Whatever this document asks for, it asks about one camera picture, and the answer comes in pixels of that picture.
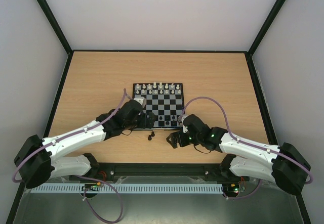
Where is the black and white chessboard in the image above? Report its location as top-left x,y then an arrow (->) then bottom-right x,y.
132,82 -> 184,130

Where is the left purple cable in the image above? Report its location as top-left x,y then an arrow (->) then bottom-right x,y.
12,88 -> 123,222

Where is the black aluminium rail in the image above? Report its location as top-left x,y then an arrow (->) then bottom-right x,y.
96,162 -> 294,183

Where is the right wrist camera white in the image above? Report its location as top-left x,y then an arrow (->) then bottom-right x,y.
180,114 -> 189,133

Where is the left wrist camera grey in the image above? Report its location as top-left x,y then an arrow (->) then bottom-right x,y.
134,97 -> 146,108

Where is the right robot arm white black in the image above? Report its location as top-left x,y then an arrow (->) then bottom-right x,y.
166,114 -> 311,196

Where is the light blue cable duct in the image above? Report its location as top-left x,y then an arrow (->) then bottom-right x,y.
30,183 -> 223,194

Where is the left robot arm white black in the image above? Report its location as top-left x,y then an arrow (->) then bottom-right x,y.
14,99 -> 157,189

